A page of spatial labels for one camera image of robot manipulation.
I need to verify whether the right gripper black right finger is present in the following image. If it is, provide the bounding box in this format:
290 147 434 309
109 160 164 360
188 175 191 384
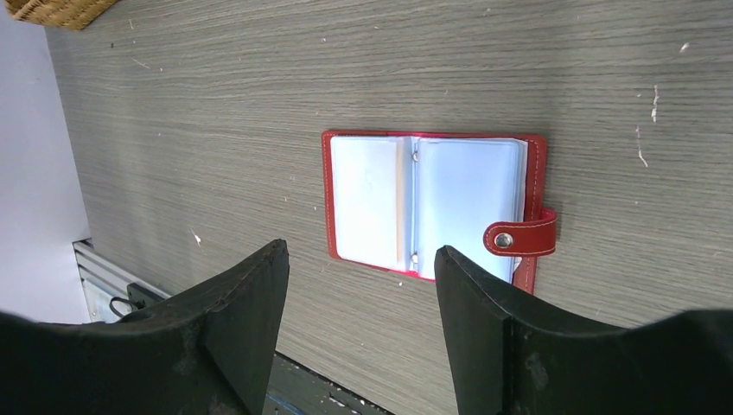
434 246 732 414

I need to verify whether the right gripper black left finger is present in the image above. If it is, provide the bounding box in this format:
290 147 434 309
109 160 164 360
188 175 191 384
1 239 290 414

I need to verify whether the red leather card holder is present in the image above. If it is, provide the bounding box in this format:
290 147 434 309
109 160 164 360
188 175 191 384
322 130 558 293

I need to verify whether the woven wicker divided tray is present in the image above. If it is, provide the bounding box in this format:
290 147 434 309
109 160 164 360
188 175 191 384
4 0 118 31

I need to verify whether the aluminium frame rail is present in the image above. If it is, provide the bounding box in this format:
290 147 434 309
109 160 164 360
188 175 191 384
73 239 170 323

